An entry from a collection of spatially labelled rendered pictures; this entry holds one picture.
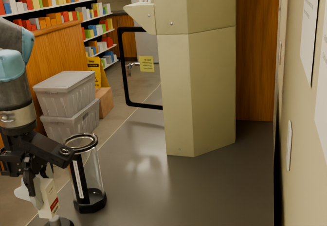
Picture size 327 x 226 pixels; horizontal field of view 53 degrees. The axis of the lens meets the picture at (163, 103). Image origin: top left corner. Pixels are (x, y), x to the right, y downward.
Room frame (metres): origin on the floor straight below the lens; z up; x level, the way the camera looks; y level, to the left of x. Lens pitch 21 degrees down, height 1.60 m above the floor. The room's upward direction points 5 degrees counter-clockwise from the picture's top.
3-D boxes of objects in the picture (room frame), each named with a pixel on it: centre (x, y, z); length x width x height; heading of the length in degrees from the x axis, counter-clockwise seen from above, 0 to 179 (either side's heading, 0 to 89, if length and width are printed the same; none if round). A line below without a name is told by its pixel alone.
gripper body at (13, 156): (0.67, 0.32, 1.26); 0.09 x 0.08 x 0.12; 79
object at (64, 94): (3.40, 1.01, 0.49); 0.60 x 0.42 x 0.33; 161
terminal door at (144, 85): (1.52, 0.06, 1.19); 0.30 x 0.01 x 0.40; 62
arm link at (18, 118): (0.66, 0.32, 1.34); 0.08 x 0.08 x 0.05
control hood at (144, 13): (1.31, 0.01, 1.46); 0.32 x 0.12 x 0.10; 161
